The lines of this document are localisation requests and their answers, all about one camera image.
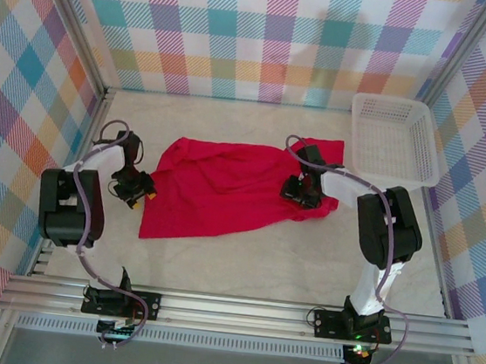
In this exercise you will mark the red t-shirt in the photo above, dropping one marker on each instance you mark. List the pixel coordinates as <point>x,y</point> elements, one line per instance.
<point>223,197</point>

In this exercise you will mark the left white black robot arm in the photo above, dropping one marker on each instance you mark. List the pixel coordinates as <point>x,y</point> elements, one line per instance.
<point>100,159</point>

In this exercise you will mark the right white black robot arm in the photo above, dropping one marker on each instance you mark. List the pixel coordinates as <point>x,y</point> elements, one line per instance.
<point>343,187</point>

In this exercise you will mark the white plastic basket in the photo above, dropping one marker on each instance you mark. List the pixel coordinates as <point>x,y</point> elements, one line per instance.
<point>388,137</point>

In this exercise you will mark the wide aluminium mounting beam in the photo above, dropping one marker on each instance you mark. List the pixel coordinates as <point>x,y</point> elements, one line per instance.
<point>232,314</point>

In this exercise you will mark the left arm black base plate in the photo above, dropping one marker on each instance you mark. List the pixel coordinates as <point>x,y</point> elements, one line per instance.
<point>142,298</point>

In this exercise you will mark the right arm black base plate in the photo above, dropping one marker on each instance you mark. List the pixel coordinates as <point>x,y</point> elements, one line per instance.
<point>328,323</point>

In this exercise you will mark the aluminium frame post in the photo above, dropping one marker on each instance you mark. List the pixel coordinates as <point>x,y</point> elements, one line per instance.
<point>72,17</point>
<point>460,50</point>

